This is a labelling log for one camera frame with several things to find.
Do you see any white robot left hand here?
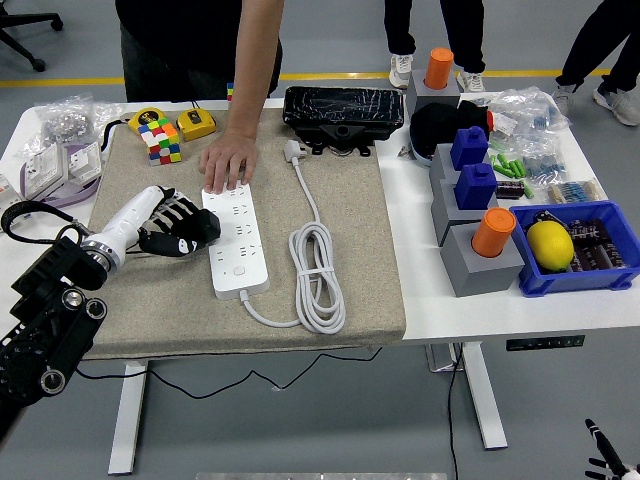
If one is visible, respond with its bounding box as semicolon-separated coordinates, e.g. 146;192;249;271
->
92;184;212;262

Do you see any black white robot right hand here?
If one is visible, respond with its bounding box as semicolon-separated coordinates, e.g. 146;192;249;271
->
583;418;640;480

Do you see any person's left hand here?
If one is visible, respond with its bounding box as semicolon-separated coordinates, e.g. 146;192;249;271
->
198;130;259;195

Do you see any white power strip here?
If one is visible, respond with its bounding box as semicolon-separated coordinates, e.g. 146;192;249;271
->
201;183;271;301

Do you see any small yellow tape measure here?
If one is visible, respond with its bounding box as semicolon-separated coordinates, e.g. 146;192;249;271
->
171;97;218;142

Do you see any purple tray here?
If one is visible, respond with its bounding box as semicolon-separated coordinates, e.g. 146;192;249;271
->
19;141;104;210

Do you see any scrambled colour puzzle cube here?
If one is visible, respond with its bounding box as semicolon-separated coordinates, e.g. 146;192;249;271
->
138;118;185;166

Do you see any white socket box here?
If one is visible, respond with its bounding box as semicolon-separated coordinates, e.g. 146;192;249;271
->
67;142;104;181
24;144;69;199

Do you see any round yellow tape measure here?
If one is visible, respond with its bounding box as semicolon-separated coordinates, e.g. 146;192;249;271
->
101;106;169;153

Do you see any clear bag of metal parts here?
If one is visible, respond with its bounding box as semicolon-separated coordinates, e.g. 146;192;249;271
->
14;92;124;161

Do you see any black table control panel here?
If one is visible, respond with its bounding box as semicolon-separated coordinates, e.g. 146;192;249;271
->
505;334;586;352

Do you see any white circuit breaker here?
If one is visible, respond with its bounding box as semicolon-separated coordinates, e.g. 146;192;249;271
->
0;172;29;207

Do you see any black device in plastic wrap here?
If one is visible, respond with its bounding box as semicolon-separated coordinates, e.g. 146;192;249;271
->
282;85;405;157

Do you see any person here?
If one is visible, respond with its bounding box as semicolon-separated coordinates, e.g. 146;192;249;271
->
114;0;284;104
553;0;640;127
383;0;487;94

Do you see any white table leg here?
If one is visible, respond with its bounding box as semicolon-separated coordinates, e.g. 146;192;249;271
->
108;359;150;476
459;343;510;450

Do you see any grey-brown mat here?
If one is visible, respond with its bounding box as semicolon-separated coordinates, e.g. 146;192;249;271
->
82;107;407;362

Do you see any blue plastic bin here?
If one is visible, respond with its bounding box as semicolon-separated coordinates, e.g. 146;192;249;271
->
508;200;640;298

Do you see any white bowl with blue rim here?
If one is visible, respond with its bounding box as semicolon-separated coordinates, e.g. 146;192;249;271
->
408;134;435;169

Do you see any dark brown capacitor pack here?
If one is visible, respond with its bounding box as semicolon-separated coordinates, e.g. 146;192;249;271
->
567;218;629;272

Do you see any grey square block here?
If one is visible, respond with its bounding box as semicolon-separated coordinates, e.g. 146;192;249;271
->
439;223;526;299
405;69;461;116
430;177;500;247
428;143;494;186

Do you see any black cloth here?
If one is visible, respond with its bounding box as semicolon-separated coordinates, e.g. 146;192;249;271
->
409;99;496;161

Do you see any yellow lemon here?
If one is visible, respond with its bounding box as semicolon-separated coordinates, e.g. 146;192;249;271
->
526;221;575;274

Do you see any black office chair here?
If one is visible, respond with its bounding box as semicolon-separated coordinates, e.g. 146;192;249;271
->
0;0;65;73

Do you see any orange cylinder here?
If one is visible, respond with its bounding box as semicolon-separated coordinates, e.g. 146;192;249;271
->
471;207;517;259
424;47;455;91

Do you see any small black clip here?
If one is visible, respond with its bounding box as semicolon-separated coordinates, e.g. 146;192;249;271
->
532;210;569;231

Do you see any blue block with knob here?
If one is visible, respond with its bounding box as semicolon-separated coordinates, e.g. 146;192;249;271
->
453;163;499;210
449;125;489;171

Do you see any clear bag of taped resistors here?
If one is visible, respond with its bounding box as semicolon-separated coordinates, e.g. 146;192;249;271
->
544;178;609;206

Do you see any small white carton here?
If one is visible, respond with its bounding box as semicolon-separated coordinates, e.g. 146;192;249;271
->
492;112;519;136

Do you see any clear bag of blue resistors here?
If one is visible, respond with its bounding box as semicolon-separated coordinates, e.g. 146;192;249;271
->
514;134;569;184

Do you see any large clear bag of resistors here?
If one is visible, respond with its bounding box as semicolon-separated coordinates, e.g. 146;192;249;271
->
487;87;572;146

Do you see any white power strip cord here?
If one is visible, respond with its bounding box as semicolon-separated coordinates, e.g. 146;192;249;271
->
238;139;347;335

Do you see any black hanging cable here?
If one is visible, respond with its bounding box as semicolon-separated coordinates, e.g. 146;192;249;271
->
446;344;464;480

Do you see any thin black plug cord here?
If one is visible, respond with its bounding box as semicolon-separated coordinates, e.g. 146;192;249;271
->
74;347;384;400

